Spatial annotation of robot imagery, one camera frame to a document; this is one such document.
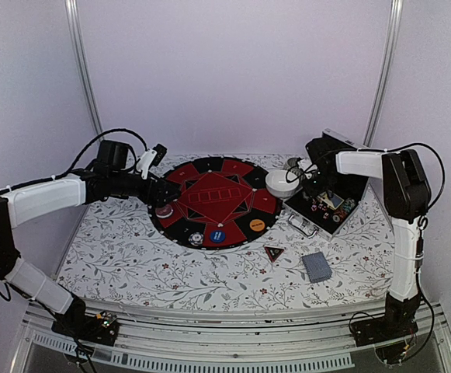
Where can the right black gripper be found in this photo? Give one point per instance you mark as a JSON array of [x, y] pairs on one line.
[[312, 192]]

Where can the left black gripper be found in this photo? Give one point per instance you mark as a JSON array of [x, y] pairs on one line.
[[158, 200]]

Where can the clear red dealer button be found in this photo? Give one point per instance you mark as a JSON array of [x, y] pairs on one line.
[[165, 211]]

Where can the blue ten poker chip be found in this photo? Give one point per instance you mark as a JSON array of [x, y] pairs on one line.
[[196, 239]]

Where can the blue small blind button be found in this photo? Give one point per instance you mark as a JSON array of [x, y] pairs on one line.
[[217, 236]]

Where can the orange big blind button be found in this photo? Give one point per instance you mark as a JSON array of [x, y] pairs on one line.
[[257, 225]]

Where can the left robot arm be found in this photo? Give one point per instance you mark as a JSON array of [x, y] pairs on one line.
[[104, 178]]

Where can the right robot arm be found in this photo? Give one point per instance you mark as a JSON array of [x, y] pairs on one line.
[[406, 194]]

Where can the card deck in case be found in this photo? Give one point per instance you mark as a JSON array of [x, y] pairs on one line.
[[332, 200]]

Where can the aluminium poker chip case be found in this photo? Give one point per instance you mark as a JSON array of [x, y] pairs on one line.
[[308, 214]]

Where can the grey striped ceramic mug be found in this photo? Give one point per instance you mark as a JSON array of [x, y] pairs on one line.
[[292, 165]]

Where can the white ceramic bowl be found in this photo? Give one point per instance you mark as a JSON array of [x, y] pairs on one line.
[[282, 183]]

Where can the poker chip stack right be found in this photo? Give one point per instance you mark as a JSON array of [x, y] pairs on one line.
[[344, 210]]

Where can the round red black poker mat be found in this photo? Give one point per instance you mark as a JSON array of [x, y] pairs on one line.
[[218, 193]]

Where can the black triangular all-in marker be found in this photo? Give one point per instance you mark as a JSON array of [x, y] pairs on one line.
[[273, 253]]

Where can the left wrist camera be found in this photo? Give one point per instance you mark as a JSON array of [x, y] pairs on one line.
[[149, 158]]

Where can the right aluminium frame post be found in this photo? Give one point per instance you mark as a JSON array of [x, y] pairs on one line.
[[390, 46]]

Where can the aluminium frame post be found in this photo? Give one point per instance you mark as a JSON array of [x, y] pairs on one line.
[[390, 46], [74, 26]]

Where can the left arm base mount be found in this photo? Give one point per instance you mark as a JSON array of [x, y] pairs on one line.
[[101, 328]]

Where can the aluminium front rail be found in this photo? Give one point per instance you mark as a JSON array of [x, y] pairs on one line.
[[174, 340]]

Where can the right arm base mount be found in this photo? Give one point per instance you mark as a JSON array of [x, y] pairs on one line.
[[397, 321]]

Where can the left aluminium frame post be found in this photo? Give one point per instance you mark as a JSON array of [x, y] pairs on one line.
[[74, 26]]

